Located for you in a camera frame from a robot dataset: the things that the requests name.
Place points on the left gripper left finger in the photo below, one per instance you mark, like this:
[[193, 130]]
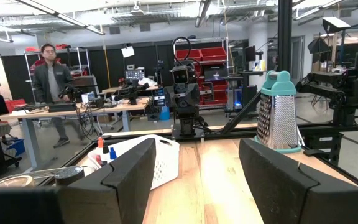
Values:
[[126, 186]]

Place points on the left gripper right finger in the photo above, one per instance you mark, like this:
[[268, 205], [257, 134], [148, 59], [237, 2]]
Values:
[[272, 186]]

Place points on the blue food colour bottle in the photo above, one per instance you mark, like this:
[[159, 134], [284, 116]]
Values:
[[113, 153]]

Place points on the white perforated plastic basket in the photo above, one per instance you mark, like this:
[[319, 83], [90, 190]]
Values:
[[166, 161]]

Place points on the orange food colour bottle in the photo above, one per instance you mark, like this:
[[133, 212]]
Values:
[[100, 142]]

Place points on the orange spice jar black lid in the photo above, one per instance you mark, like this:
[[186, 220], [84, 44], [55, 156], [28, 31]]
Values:
[[69, 175]]

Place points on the spice jar gold lid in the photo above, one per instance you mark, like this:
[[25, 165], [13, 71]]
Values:
[[11, 181]]

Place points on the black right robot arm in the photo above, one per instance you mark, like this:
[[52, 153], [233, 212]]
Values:
[[186, 119]]

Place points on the neighbouring black robot arm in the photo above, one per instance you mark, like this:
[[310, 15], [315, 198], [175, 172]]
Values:
[[340, 93]]

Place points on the blue bucket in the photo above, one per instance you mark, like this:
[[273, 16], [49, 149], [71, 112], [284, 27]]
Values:
[[165, 113]]

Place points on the shelf with red bins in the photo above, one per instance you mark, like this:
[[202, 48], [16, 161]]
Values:
[[213, 53]]

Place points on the wooden top background desk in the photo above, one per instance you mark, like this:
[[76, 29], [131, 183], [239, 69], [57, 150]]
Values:
[[129, 106]]

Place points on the white hanging paper sheet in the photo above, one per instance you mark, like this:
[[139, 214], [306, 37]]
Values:
[[127, 51]]

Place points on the blue crate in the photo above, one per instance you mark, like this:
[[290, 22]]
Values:
[[16, 146]]

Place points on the person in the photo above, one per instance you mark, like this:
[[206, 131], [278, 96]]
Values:
[[53, 87]]

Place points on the black studio softbox lamp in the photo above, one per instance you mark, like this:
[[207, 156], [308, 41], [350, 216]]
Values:
[[334, 24]]

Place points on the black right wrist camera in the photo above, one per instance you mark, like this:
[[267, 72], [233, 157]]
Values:
[[180, 74]]

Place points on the black rig upright post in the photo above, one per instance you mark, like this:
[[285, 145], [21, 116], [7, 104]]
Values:
[[284, 34]]

